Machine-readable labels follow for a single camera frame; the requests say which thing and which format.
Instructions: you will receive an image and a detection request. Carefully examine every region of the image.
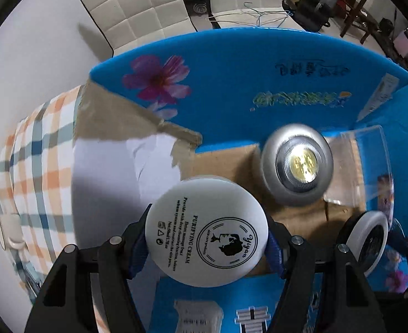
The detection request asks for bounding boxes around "wire clothes hanger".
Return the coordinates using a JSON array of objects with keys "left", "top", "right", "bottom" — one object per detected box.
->
[{"left": 207, "top": 2, "right": 295, "bottom": 29}]

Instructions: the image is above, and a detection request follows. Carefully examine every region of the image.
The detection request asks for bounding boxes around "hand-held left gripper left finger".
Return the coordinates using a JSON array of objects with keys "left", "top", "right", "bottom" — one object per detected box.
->
[{"left": 24, "top": 209, "right": 150, "bottom": 333}]

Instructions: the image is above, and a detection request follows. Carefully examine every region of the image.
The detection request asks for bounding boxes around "silver round push light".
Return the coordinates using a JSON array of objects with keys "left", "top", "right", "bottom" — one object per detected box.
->
[{"left": 261, "top": 123, "right": 334, "bottom": 206}]

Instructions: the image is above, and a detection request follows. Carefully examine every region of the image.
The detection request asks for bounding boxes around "orange and blue checked cloth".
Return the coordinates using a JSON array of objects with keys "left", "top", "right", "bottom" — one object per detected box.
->
[{"left": 0, "top": 86, "right": 107, "bottom": 333}]

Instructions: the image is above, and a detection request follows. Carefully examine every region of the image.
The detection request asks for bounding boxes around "wooden chair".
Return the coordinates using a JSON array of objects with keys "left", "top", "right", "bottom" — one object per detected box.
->
[{"left": 339, "top": 0, "right": 376, "bottom": 44}]

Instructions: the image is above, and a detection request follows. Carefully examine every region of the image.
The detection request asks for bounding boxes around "small white cup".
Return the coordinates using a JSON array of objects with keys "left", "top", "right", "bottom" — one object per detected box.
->
[{"left": 0, "top": 213, "right": 25, "bottom": 251}]

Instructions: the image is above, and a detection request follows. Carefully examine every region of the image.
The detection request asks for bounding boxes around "clear plastic bag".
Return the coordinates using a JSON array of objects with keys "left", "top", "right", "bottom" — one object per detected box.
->
[{"left": 323, "top": 124, "right": 396, "bottom": 216}]

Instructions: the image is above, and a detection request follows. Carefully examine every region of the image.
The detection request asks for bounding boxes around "white round cream jar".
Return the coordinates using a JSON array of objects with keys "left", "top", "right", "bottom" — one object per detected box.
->
[{"left": 145, "top": 175, "right": 270, "bottom": 288}]

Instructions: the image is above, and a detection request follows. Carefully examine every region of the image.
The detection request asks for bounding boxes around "black bag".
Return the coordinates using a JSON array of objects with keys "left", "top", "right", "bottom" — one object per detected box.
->
[{"left": 293, "top": 0, "right": 331, "bottom": 32}]

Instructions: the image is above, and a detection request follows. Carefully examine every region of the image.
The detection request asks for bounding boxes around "blue flower-print cardboard box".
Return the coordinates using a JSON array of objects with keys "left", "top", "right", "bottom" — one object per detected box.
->
[{"left": 73, "top": 26, "right": 408, "bottom": 333}]

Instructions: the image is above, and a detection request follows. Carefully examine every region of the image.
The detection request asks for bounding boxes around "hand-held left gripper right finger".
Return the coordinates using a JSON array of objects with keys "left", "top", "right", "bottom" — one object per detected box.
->
[{"left": 265, "top": 220, "right": 388, "bottom": 333}]

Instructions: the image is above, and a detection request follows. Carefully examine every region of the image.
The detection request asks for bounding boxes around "white-rimmed round push light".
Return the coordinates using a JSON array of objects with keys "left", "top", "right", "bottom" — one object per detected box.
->
[{"left": 346, "top": 210, "right": 389, "bottom": 275}]

